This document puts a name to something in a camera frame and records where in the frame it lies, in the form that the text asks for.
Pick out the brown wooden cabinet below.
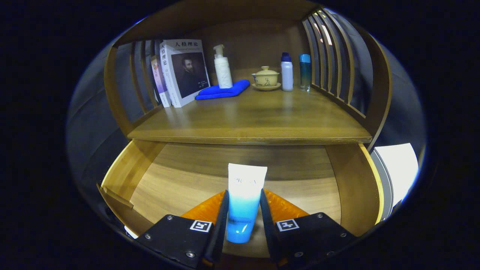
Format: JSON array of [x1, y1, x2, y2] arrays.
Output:
[[103, 0, 393, 152]]

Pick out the white book with portrait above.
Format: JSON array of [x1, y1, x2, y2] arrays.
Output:
[[159, 39, 211, 108]]

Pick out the purple book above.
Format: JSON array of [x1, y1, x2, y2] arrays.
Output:
[[150, 55, 172, 108]]

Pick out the white bottle with blue cap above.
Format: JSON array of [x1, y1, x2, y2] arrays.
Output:
[[281, 52, 294, 92]]

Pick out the blue folded cloth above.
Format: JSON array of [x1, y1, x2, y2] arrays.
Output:
[[195, 79, 251, 101]]

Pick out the brown wooden drawer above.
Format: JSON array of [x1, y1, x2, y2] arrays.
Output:
[[97, 139, 385, 259]]

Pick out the teal bottle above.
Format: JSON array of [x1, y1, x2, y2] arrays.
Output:
[[299, 54, 312, 92]]

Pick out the white drawer unit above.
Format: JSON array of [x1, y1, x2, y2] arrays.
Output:
[[369, 142, 419, 220]]

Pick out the blue and white tube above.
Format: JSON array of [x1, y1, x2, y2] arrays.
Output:
[[226, 163, 268, 244]]

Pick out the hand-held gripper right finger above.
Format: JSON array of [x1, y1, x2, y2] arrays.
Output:
[[259, 189, 357, 267]]

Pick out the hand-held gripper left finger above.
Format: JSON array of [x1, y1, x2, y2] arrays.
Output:
[[136, 190, 230, 270]]

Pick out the yellow lidded teacup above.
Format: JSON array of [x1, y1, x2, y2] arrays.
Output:
[[251, 66, 282, 92]]

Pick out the white pump bottle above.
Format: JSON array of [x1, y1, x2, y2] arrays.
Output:
[[213, 45, 234, 89]]

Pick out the wooden countertop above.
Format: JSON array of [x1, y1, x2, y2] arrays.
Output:
[[127, 84, 372, 146]]

